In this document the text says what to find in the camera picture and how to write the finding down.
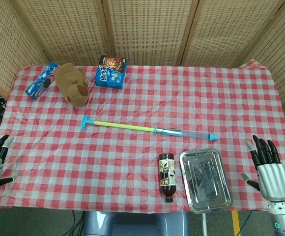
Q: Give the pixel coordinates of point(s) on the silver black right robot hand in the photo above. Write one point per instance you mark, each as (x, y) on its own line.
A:
(272, 177)

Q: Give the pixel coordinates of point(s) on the red white checkered tablecloth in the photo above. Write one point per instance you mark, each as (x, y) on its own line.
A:
(142, 105)

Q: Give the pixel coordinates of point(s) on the stainless steel rectangular tray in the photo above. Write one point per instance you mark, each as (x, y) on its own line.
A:
(206, 182)

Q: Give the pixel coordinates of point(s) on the white table leg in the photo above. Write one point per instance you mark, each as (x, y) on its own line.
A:
(204, 225)

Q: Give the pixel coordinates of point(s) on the blue Oreo cookie box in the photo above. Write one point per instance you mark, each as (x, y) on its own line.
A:
(40, 82)

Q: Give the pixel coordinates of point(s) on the brown drink bottle with label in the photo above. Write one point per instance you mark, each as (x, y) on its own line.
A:
(167, 177)

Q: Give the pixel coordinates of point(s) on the brown capybara plush toy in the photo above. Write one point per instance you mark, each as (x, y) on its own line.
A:
(72, 83)

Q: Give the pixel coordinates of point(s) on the grey-blue robot torso base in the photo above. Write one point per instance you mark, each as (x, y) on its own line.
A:
(135, 223)

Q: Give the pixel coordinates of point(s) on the blue chocolate chip cookie box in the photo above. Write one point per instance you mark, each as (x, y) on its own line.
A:
(110, 73)

